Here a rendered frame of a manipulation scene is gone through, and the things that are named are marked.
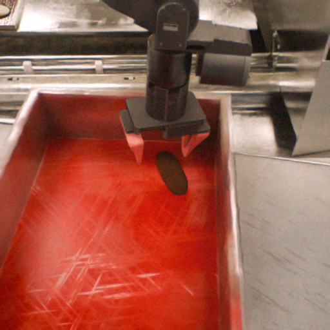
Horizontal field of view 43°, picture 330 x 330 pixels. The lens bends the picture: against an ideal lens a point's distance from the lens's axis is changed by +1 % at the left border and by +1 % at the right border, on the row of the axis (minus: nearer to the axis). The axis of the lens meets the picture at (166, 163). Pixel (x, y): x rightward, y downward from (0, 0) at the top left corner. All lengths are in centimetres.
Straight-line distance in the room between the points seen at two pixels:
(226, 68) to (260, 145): 26
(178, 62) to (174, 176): 21
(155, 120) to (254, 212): 21
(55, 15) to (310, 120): 59
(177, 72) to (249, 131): 28
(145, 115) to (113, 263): 21
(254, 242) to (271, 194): 10
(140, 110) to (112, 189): 15
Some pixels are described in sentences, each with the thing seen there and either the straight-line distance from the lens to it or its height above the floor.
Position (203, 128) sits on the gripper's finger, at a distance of 60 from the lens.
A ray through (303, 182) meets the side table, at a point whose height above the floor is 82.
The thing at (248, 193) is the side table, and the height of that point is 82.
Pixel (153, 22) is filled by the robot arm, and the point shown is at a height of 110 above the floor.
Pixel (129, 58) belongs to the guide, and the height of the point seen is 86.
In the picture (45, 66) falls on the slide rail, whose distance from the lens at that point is 91.
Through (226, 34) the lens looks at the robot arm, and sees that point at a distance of 53.
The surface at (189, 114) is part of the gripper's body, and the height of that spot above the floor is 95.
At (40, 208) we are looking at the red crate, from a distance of 67.
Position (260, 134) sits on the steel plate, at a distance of 78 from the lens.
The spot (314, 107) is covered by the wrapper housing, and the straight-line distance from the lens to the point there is 68.
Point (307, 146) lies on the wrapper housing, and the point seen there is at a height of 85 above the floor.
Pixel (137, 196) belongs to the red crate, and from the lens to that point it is 66.
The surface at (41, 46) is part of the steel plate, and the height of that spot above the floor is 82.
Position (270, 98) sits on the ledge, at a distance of 82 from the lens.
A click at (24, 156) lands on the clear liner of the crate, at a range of 65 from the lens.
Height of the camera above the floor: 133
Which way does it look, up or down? 46 degrees down
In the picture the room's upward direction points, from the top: straight up
